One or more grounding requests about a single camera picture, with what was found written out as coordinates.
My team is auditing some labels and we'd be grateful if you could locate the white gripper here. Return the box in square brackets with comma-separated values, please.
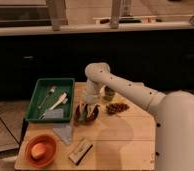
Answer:
[82, 89, 100, 112]

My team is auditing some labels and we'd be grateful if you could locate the green pepper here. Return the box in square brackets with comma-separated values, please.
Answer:
[79, 104, 88, 122]

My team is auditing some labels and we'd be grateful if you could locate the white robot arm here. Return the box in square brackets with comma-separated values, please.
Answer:
[83, 63, 194, 171]

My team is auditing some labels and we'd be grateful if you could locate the purple bowl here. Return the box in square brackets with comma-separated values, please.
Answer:
[74, 104, 99, 125]

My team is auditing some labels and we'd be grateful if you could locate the orange bowl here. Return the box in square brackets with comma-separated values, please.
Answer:
[25, 134, 57, 168]

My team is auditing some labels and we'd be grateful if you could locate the dark green cup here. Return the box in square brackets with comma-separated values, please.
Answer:
[104, 86, 115, 101]

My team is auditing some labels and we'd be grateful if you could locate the bunch of brown grapes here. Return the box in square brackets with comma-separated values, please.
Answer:
[106, 103, 129, 115]

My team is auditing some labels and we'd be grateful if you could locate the white spatula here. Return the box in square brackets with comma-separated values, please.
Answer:
[40, 92, 68, 118]

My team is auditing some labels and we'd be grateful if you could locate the metal fork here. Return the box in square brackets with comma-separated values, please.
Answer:
[38, 86, 56, 109]

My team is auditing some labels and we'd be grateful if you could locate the green plastic tray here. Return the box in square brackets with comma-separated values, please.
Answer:
[25, 78, 74, 123]

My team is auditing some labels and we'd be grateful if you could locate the grey sponge in tray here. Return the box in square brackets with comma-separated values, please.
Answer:
[44, 109, 64, 119]

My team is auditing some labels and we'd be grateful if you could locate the grey folded cloth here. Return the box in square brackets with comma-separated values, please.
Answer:
[53, 123, 73, 145]

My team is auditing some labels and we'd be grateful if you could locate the wooden block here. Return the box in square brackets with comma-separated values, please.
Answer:
[69, 139, 93, 165]

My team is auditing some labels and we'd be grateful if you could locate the orange fruit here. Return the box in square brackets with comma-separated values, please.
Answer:
[31, 143, 46, 160]

